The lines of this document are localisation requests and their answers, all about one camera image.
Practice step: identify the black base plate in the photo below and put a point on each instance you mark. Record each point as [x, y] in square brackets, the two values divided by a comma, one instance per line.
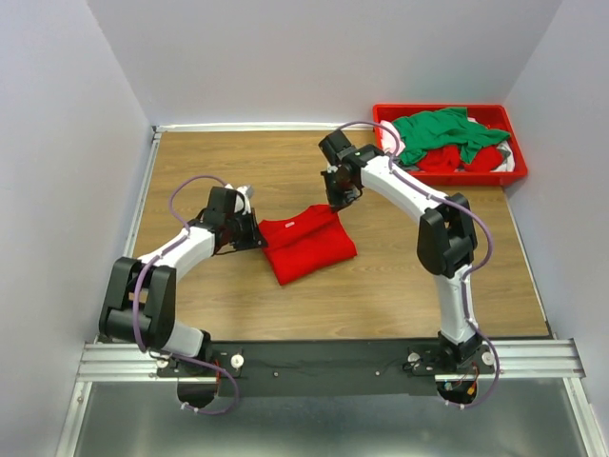
[332, 367]

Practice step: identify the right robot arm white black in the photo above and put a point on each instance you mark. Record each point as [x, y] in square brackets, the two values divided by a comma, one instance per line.
[446, 234]

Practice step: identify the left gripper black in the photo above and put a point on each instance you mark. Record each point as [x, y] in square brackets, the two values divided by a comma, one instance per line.
[255, 238]

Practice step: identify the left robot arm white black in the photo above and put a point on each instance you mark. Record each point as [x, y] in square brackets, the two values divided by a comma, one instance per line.
[140, 301]

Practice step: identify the pink t shirt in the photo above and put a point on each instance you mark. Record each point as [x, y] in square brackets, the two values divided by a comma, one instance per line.
[391, 141]

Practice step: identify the red plastic bin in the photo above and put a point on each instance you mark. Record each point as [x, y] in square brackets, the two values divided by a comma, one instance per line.
[484, 113]

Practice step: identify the green t shirt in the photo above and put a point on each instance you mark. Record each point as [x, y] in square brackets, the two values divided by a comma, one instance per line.
[435, 129]

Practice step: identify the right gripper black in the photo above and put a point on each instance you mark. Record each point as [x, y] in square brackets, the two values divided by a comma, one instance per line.
[336, 205]

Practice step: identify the grey t shirt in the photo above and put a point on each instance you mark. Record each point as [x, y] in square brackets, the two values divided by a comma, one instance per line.
[407, 168]

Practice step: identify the red t shirt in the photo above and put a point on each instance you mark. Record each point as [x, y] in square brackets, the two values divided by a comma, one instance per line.
[447, 160]
[305, 243]

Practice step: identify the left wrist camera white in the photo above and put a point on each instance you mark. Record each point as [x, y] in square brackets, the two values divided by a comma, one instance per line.
[243, 198]

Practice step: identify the red t shirt in bin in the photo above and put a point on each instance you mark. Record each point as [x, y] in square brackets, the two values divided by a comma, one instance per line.
[447, 160]

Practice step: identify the aluminium frame rail front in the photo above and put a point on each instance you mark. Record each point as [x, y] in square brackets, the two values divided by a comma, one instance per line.
[519, 359]

